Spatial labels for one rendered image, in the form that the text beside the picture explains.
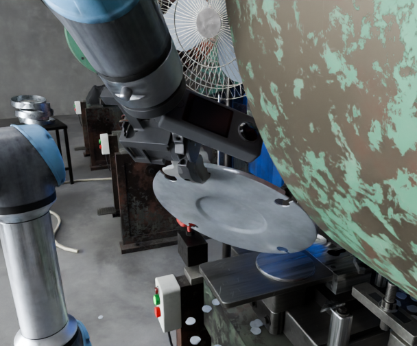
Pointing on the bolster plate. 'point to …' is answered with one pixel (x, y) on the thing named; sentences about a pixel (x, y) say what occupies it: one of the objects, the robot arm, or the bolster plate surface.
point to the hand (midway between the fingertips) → (208, 173)
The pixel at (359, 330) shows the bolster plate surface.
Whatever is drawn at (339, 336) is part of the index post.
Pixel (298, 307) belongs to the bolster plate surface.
